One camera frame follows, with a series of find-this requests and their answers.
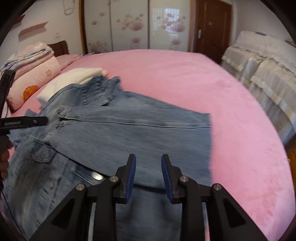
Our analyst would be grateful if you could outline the flat pink pillow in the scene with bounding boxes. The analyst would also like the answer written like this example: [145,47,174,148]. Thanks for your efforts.
[54,54,81,70]

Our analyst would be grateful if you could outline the wooden dresser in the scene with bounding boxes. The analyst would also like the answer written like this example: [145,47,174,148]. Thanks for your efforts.
[286,146,296,169]

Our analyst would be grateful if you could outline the wooden headboard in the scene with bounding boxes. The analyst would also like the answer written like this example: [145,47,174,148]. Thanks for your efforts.
[47,40,70,57]

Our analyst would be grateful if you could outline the white wall cable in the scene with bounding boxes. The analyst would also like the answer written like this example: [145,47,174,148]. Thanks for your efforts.
[64,0,75,16]

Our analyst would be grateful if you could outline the pink wall shelf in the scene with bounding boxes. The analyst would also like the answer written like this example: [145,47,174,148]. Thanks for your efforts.
[18,21,49,37]

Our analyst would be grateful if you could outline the pink pillow with orange print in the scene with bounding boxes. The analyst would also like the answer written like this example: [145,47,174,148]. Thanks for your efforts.
[6,57,62,111]

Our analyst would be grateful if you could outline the person's left hand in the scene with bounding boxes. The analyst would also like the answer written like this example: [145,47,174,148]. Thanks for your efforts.
[0,140,10,179]

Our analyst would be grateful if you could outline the blue denim jacket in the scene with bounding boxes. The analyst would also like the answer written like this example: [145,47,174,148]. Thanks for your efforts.
[2,75,183,241]

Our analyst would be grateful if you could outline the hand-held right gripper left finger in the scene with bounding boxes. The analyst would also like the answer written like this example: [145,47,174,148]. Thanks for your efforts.
[28,154,137,241]

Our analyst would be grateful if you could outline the floral sliding door wardrobe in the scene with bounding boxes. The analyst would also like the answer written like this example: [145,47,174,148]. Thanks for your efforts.
[79,0,193,55]

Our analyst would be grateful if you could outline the folded floral quilt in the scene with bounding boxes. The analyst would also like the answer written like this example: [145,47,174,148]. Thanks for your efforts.
[0,42,55,78]

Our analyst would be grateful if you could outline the brown wooden door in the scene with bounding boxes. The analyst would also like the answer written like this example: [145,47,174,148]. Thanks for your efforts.
[193,0,233,65]

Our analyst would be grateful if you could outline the pink bed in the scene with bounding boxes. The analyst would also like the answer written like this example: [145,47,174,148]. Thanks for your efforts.
[9,49,292,241]

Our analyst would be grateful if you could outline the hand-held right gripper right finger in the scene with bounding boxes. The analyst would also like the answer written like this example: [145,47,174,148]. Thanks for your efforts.
[161,154,266,241]

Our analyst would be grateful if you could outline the blue denim jeans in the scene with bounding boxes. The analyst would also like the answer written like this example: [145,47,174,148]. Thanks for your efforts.
[45,105,213,187]

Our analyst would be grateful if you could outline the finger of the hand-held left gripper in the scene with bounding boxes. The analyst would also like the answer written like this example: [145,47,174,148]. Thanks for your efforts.
[0,70,17,113]
[25,116,49,128]

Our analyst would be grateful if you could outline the white folded cloth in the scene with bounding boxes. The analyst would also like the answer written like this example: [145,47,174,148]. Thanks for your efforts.
[36,67,109,105]

